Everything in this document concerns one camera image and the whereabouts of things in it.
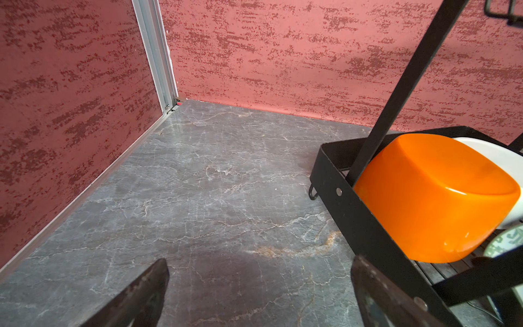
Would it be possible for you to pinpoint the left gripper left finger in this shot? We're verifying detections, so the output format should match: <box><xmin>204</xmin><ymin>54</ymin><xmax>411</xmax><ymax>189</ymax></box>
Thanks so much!
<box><xmin>83</xmin><ymin>258</ymin><xmax>170</xmax><ymax>326</ymax></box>

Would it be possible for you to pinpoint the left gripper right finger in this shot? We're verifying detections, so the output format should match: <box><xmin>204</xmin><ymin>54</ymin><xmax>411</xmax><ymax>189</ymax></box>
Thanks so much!
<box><xmin>351</xmin><ymin>256</ymin><xmax>443</xmax><ymax>326</ymax></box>

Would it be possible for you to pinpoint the orange bowl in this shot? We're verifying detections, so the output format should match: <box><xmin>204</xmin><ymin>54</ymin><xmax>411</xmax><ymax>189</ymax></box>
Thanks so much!
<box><xmin>354</xmin><ymin>134</ymin><xmax>521</xmax><ymax>264</ymax></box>

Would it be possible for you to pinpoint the green white patterned bowl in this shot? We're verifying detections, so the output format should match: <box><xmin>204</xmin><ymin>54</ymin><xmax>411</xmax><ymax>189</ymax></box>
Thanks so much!
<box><xmin>484</xmin><ymin>223</ymin><xmax>522</xmax><ymax>307</ymax></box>

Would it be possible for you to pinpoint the black wire dish rack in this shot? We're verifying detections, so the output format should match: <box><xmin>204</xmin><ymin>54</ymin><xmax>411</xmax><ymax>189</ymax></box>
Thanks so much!
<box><xmin>309</xmin><ymin>1</ymin><xmax>522</xmax><ymax>326</ymax></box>

